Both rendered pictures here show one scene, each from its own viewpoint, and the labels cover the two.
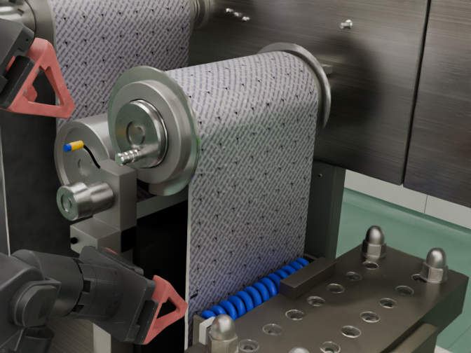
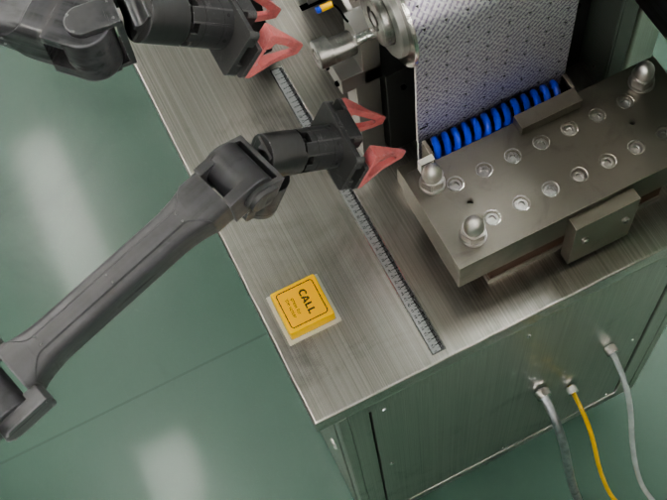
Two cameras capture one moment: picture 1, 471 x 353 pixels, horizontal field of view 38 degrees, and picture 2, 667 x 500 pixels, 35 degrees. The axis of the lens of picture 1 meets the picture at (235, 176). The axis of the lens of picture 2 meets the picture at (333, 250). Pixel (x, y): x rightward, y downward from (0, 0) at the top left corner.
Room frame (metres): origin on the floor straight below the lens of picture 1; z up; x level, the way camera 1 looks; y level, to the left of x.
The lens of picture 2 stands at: (-0.01, -0.26, 2.31)
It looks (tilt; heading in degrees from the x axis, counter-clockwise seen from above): 64 degrees down; 35
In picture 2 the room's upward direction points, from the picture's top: 12 degrees counter-clockwise
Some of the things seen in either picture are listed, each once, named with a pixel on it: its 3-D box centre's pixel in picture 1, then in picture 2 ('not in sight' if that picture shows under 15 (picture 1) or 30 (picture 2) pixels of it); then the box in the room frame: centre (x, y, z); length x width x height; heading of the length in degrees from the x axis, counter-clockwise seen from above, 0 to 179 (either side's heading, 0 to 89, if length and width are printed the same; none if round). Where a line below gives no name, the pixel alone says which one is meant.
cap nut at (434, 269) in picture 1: (436, 262); not in sight; (0.83, -0.28, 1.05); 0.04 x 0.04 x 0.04
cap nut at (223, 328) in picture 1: (223, 333); (432, 175); (0.64, 0.00, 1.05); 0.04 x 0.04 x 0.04
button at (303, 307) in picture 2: not in sight; (303, 307); (0.44, 0.12, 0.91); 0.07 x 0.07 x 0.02; 50
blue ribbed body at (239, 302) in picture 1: (261, 293); (497, 118); (0.77, -0.04, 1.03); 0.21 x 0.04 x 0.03; 140
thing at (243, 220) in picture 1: (253, 223); (494, 68); (0.78, -0.03, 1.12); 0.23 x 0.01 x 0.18; 140
